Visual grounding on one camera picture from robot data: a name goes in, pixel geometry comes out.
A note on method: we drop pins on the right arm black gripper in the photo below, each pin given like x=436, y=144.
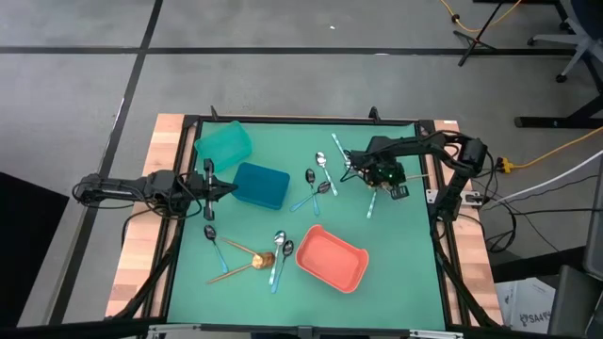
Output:
x=384, y=172

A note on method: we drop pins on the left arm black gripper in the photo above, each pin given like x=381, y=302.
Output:
x=208, y=188

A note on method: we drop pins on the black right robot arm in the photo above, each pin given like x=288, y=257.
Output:
x=424, y=143

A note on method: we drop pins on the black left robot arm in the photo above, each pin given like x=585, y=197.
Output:
x=160, y=183

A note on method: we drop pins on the blue plastic bin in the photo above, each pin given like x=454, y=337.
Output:
x=261, y=186

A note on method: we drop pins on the light teal plastic bin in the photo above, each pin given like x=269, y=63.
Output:
x=223, y=146

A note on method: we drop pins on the orange plastic bin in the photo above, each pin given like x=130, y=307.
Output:
x=332, y=259

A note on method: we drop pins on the yellow power plug block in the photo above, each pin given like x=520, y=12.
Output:
x=506, y=165

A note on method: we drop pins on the black tripod stand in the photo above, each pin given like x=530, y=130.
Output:
x=473, y=41

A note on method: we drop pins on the black desk foot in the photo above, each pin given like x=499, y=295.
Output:
x=560, y=121

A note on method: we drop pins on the white cardboard box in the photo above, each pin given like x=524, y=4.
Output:
x=525, y=306

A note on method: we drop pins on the grey office chair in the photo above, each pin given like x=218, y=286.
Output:
x=581, y=33

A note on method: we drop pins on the black frame clamp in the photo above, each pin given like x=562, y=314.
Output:
x=214, y=114
x=374, y=114

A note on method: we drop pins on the black table frame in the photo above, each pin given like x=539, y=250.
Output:
x=169, y=245

